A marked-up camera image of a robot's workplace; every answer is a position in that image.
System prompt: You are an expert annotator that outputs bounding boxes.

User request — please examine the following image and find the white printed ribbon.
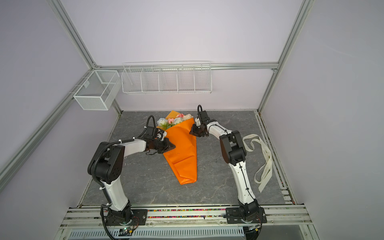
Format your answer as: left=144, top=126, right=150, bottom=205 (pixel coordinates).
left=243, top=134, right=274, bottom=193

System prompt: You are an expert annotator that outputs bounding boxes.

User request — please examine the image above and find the long white wire basket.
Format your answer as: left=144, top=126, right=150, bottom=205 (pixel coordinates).
left=121, top=61, right=213, bottom=94

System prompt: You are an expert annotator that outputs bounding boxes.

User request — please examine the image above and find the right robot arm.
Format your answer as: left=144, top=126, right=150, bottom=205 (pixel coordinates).
left=190, top=105, right=263, bottom=223

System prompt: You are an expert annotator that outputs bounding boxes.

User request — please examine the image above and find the orange wrapping paper sheet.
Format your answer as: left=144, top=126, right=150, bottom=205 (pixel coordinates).
left=163, top=117, right=198, bottom=185

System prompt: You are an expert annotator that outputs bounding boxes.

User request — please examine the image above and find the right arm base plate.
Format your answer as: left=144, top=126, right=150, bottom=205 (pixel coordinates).
left=223, top=207, right=268, bottom=224

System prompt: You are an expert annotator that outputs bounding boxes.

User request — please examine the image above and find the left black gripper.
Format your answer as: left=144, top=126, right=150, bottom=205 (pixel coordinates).
left=152, top=137, right=176, bottom=154

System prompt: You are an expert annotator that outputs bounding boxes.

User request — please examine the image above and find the cream fake rose stem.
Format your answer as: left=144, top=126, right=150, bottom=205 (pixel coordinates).
left=183, top=114, right=193, bottom=121

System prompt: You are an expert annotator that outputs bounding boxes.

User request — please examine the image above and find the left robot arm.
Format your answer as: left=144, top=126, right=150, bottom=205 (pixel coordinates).
left=88, top=115, right=176, bottom=226

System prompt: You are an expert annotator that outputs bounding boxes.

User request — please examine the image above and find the white fake rose stem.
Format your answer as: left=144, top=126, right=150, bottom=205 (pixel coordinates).
left=157, top=118, right=168, bottom=129

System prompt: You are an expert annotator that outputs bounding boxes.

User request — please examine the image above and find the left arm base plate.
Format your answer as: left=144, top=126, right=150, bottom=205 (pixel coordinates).
left=105, top=209, right=148, bottom=226

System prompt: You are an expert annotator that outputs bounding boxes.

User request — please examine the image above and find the aluminium front rail frame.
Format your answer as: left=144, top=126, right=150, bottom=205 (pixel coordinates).
left=55, top=205, right=319, bottom=240

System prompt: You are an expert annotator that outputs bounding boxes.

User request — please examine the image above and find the small white mesh basket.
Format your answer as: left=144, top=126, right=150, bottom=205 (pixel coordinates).
left=74, top=70, right=122, bottom=111

